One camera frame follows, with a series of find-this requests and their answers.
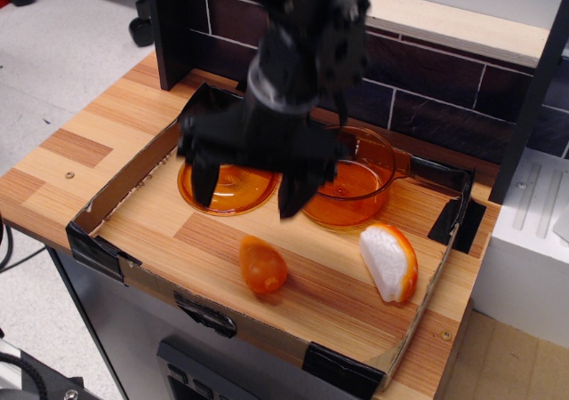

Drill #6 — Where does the white side block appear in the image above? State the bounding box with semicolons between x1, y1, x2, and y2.
472;148;568;347

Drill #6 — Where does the dark brick backsplash panel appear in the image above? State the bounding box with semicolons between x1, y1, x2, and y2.
188;0;568;164

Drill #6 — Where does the black right shelf post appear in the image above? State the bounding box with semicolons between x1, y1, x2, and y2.
488;0;568;204

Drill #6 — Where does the black left shelf post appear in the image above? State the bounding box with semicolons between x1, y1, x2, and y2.
148;0;192;91

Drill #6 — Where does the cardboard fence with black tape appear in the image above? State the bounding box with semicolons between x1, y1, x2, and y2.
65;82;487;395

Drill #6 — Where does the white orange toy bread slice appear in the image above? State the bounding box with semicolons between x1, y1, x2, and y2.
359;223;418;303

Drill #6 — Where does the light wooden shelf board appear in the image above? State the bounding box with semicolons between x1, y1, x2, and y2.
367;0;549;68

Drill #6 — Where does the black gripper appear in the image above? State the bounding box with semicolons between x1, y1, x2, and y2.
178;101;349;220

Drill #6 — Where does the black caster wheel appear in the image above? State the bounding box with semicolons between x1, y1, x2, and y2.
128;0;154;47

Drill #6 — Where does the orange transparent pot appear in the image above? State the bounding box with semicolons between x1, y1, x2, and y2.
301;124;413;228

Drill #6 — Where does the black shelf post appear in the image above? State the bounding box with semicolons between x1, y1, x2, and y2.
148;0;192;91
488;0;568;204

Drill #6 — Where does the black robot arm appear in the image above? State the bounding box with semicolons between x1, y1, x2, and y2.
178;0;370;219

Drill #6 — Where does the orange toy carrot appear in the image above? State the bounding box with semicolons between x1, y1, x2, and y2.
239;236;288;294

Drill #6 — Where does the black cable bundle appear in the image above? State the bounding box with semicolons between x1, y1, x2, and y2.
0;350;50;400

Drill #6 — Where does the orange transparent pot lid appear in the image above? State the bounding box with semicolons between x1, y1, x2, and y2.
177;163;280;216

